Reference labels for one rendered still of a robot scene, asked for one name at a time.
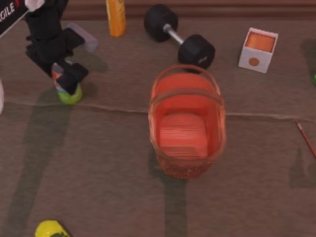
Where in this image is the red pencil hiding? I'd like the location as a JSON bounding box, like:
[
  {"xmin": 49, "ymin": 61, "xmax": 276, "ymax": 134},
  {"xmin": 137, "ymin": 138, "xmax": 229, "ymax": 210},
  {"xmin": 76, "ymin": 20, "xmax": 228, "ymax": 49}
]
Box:
[{"xmin": 295, "ymin": 119, "xmax": 316, "ymax": 159}]

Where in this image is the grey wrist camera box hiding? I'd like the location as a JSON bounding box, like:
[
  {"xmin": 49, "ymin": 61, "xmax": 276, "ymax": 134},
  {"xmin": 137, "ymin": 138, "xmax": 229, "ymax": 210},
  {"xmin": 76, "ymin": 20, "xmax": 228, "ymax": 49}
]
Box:
[{"xmin": 64, "ymin": 23, "xmax": 100, "ymax": 54}]

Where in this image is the brown table cloth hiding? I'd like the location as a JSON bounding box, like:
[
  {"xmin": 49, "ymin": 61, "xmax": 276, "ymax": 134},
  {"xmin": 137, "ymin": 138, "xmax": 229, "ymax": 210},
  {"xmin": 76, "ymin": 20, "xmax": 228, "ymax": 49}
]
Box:
[{"xmin": 0, "ymin": 18, "xmax": 316, "ymax": 237}]

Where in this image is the orange plastic basket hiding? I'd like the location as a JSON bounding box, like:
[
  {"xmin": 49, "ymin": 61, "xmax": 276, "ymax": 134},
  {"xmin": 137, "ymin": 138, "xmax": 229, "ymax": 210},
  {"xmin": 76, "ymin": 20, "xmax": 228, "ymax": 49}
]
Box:
[{"xmin": 148, "ymin": 64, "xmax": 227, "ymax": 179}]

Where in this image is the black hex dumbbell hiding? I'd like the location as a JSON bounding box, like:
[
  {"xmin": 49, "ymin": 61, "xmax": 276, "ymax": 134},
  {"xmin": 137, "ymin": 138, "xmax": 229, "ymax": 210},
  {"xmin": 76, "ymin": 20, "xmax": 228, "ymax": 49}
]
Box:
[{"xmin": 144, "ymin": 3, "xmax": 216, "ymax": 70}]

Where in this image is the yellow green toy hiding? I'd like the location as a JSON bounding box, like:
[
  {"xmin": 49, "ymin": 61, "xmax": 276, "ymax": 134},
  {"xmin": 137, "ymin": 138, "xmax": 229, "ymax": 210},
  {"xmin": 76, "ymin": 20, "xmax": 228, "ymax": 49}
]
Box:
[{"xmin": 34, "ymin": 220, "xmax": 73, "ymax": 237}]

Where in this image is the white cube box orange inside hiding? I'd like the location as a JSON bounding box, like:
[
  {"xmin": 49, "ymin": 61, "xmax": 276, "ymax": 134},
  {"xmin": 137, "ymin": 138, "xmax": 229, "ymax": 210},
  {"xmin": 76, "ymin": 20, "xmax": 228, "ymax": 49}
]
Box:
[{"xmin": 238, "ymin": 27, "xmax": 279, "ymax": 74}]

